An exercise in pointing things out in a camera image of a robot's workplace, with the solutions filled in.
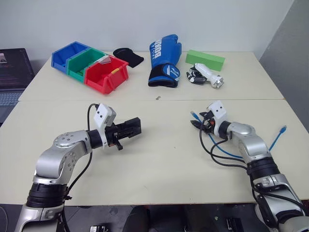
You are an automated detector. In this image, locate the clear plastic piece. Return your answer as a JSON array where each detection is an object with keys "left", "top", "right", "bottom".
[{"left": 98, "top": 55, "right": 113, "bottom": 65}]

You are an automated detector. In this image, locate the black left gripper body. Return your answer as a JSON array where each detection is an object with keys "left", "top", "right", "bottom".
[{"left": 105, "top": 123, "right": 124, "bottom": 152}]

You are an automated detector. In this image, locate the green plastic storage bin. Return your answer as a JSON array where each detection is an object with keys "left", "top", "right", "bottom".
[{"left": 67, "top": 48, "right": 110, "bottom": 84}]

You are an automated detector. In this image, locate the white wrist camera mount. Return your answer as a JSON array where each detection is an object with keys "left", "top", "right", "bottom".
[
  {"left": 208, "top": 100, "right": 229, "bottom": 140},
  {"left": 93, "top": 103, "right": 117, "bottom": 148}
]

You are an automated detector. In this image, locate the blue Ethernet cable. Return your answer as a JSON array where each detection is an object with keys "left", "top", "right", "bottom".
[{"left": 190, "top": 110, "right": 288, "bottom": 160}]

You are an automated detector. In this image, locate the red plastic storage bin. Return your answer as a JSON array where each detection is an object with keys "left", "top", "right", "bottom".
[{"left": 84, "top": 56, "right": 129, "bottom": 96}]

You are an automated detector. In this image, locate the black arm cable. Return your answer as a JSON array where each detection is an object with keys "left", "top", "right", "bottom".
[
  {"left": 199, "top": 120, "right": 251, "bottom": 170},
  {"left": 65, "top": 103, "right": 99, "bottom": 201}
]

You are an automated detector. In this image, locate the green rectangular block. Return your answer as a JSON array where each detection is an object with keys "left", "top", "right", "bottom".
[{"left": 185, "top": 49, "right": 226, "bottom": 72}]

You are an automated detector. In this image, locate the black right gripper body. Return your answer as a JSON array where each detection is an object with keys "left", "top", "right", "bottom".
[{"left": 203, "top": 111, "right": 216, "bottom": 134}]

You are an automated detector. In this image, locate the black fabric wrist pad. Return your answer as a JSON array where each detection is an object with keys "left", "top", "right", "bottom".
[{"left": 112, "top": 47, "right": 145, "bottom": 69}]

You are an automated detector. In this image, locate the white robotic dexterous hand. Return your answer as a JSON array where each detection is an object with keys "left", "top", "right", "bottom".
[{"left": 185, "top": 63, "right": 225, "bottom": 89}]

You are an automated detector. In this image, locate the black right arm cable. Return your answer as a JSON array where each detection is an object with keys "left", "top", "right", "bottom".
[{"left": 199, "top": 120, "right": 251, "bottom": 170}]

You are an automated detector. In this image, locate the blue boxing glove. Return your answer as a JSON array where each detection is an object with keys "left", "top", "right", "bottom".
[{"left": 147, "top": 34, "right": 183, "bottom": 88}]

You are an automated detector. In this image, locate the grey open laptop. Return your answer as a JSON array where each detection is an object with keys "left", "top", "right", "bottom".
[{"left": 0, "top": 48, "right": 35, "bottom": 124}]

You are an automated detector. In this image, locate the blue plastic storage bin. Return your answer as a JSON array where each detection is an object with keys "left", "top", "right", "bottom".
[{"left": 51, "top": 41, "right": 91, "bottom": 73}]

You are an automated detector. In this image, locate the dark rounded shape under table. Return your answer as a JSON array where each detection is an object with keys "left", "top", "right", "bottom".
[{"left": 130, "top": 205, "right": 152, "bottom": 232}]

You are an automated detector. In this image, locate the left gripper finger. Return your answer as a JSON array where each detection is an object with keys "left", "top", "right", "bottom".
[
  {"left": 117, "top": 128, "right": 134, "bottom": 140},
  {"left": 115, "top": 119, "right": 133, "bottom": 132}
]

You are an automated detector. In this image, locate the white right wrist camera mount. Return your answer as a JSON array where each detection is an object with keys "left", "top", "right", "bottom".
[{"left": 208, "top": 100, "right": 229, "bottom": 140}]

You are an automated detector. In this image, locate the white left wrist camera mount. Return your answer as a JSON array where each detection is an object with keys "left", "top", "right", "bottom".
[{"left": 93, "top": 103, "right": 117, "bottom": 148}]

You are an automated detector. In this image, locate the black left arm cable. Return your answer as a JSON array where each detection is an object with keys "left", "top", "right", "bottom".
[{"left": 65, "top": 103, "right": 99, "bottom": 201}]

